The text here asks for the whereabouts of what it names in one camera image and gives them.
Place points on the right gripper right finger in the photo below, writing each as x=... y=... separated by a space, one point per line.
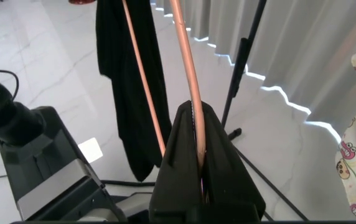
x=227 y=186

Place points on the black garment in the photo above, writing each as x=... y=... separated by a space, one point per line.
x=125 y=77

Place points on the white curtain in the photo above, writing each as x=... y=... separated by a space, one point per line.
x=305 y=46

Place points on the black clothes rack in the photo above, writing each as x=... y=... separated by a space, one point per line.
x=238 y=68

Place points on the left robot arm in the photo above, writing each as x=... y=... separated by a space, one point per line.
x=3 y=115

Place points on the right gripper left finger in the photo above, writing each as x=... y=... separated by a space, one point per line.
x=175 y=180

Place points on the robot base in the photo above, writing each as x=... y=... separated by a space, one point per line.
x=56 y=180

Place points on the pink clothes hanger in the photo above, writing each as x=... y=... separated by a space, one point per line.
x=187 y=62

